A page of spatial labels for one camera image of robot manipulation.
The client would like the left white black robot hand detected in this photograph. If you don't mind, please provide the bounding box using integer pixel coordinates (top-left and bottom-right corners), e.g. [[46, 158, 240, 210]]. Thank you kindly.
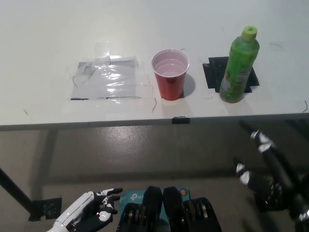
[[57, 188, 123, 232]]

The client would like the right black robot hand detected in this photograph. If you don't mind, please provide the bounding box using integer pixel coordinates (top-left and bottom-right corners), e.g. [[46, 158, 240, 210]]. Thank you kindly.
[[232, 119, 309, 219]]

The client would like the green tea plastic bottle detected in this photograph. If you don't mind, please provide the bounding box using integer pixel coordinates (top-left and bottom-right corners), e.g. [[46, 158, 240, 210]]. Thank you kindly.
[[219, 25, 261, 104]]

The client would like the red plastic cup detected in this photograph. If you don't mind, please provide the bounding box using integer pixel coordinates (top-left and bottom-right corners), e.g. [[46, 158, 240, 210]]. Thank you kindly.
[[151, 49, 191, 101]]

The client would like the teal router box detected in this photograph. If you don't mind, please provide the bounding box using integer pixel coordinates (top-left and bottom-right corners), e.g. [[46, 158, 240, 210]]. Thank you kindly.
[[118, 188, 191, 218]]

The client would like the black table leg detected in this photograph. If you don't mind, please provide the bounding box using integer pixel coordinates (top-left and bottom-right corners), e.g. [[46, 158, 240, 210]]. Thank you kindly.
[[0, 166, 33, 213]]

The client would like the large black tape square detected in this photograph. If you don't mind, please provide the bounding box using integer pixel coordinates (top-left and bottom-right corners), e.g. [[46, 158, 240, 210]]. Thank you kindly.
[[202, 57, 260, 94]]

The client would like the grey sheet under clear tape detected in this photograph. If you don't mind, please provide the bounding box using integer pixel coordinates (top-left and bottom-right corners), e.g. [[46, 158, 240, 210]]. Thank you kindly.
[[70, 55, 143, 101]]

